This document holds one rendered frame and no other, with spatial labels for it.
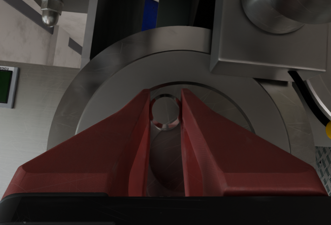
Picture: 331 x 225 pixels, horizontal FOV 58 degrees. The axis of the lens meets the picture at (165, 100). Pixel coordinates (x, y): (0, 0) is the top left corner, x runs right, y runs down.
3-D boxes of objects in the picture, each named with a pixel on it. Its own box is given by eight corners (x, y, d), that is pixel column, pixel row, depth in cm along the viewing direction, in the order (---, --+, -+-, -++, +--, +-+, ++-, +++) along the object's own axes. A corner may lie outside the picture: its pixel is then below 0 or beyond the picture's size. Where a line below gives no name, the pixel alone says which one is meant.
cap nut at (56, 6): (59, -3, 49) (55, 23, 49) (66, 7, 53) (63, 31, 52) (37, -5, 49) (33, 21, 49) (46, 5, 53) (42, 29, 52)
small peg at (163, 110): (187, 122, 12) (153, 132, 12) (183, 126, 15) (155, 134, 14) (177, 88, 12) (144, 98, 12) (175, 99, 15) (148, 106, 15)
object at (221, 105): (140, 266, 14) (82, 115, 15) (143, 250, 16) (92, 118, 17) (287, 200, 14) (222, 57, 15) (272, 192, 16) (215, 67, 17)
